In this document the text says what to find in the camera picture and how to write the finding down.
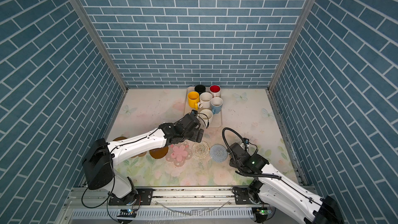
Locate white mug red inside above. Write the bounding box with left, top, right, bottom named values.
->
left=209, top=85, right=221, bottom=97

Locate multicolour woven round coaster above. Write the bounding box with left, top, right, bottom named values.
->
left=191, top=142, right=210, bottom=159

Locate glossy brown scratched coaster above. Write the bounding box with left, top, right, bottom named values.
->
left=149, top=147, right=169, bottom=159

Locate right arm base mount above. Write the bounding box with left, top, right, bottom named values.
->
left=232, top=187, right=263, bottom=205

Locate black mug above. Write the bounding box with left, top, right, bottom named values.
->
left=194, top=85, right=206, bottom=95

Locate pink flower silicone coaster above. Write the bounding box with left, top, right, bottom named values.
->
left=166, top=141, right=193, bottom=167

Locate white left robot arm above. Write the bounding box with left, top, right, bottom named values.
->
left=82, top=110, right=204, bottom=205

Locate white vented strip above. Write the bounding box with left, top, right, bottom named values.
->
left=72, top=207, right=254, bottom=220

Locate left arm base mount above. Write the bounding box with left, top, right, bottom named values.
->
left=109, top=188, right=154, bottom=206

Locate brown paw shaped coaster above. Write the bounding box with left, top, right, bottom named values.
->
left=133, top=151, right=147, bottom=158

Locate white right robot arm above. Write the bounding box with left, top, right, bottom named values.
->
left=227, top=143, right=344, bottom=224

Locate aluminium corner post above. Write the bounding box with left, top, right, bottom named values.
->
left=69, top=0, right=128, bottom=93
left=268, top=0, right=315, bottom=92

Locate beige serving tray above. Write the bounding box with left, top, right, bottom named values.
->
left=183, top=86, right=222, bottom=128

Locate left circuit board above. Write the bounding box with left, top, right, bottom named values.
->
left=117, top=208, right=138, bottom=224

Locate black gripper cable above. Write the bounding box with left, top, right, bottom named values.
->
left=197, top=112, right=210, bottom=129
left=221, top=127, right=282, bottom=180

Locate right circuit board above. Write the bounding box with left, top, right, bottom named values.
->
left=252, top=207, right=273, bottom=224

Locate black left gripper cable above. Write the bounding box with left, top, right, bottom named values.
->
left=197, top=112, right=210, bottom=129

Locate circuit board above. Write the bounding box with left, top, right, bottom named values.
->
left=117, top=208, right=138, bottom=224
left=252, top=207, right=273, bottom=224

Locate aluminium corner post left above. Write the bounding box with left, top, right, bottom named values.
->
left=69, top=0, right=128, bottom=93

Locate aluminium corner post right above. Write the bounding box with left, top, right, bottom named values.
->
left=268, top=0, right=315, bottom=92

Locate blue floral mug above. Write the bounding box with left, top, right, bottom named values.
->
left=210, top=97, right=223, bottom=115

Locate matte brown wooden coaster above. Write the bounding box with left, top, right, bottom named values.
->
left=114, top=136, right=127, bottom=141

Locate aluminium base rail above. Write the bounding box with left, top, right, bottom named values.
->
left=64, top=186, right=267, bottom=210

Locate plain white mug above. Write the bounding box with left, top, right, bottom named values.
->
left=198, top=109, right=213, bottom=128

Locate yellow mug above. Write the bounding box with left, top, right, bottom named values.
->
left=188, top=91, right=200, bottom=110

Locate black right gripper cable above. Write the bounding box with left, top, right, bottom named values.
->
left=221, top=127, right=282, bottom=180

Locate white speckled mug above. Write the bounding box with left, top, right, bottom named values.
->
left=198, top=92, right=213, bottom=109

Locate blue woven round coaster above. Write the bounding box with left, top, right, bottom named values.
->
left=209, top=144, right=228, bottom=163

